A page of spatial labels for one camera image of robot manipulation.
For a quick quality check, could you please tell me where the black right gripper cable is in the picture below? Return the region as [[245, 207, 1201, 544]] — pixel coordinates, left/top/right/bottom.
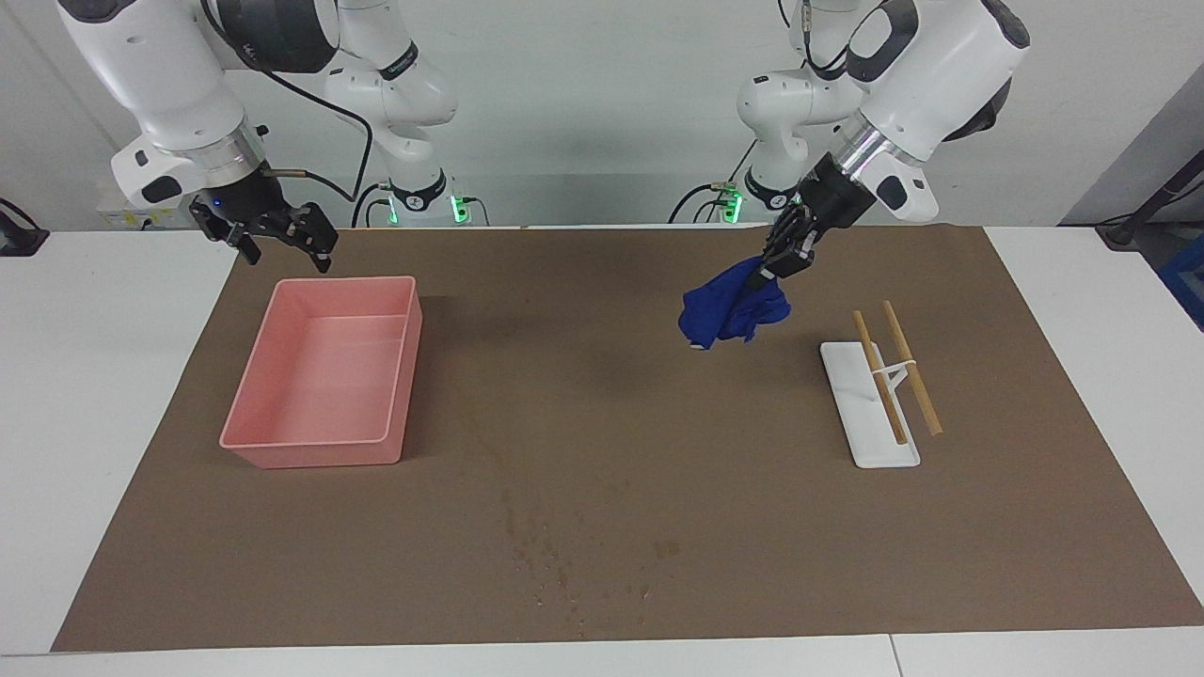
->
[[198, 0, 374, 203]]

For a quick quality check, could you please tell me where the black metal stand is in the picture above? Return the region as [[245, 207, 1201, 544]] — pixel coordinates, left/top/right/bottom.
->
[[1096, 150, 1204, 250]]

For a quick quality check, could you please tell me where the pink plastic bin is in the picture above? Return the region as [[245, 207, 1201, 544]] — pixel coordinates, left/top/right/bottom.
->
[[219, 276, 423, 469]]

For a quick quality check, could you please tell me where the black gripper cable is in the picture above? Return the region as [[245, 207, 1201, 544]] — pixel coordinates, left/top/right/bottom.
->
[[198, 0, 374, 203], [798, 0, 862, 81]]

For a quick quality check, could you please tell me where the brown table mat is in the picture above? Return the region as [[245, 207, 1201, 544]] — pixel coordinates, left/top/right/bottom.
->
[[52, 226, 1204, 653]]

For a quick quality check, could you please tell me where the blue towel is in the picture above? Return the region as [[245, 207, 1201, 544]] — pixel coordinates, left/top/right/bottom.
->
[[679, 256, 793, 352]]

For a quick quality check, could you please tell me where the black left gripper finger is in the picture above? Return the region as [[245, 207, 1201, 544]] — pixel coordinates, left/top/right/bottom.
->
[[773, 230, 821, 283], [758, 207, 810, 276]]

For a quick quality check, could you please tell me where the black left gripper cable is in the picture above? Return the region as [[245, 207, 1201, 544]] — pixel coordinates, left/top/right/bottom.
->
[[798, 0, 862, 81]]

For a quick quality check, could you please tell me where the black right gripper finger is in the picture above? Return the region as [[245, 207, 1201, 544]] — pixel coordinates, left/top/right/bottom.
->
[[282, 202, 340, 274], [191, 197, 262, 265]]

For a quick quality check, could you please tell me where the black arm base cable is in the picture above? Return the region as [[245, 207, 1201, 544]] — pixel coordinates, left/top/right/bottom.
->
[[353, 183, 391, 228], [669, 183, 730, 225]]

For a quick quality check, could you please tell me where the black table clamp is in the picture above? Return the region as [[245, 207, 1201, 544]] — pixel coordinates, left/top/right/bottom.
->
[[0, 197, 50, 257]]

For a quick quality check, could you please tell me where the wooden rack rod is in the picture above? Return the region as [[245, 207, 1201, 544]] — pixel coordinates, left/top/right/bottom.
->
[[852, 310, 910, 446], [881, 300, 943, 437]]

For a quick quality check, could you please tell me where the white wall box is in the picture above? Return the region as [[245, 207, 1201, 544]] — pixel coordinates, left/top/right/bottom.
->
[[99, 183, 200, 232]]

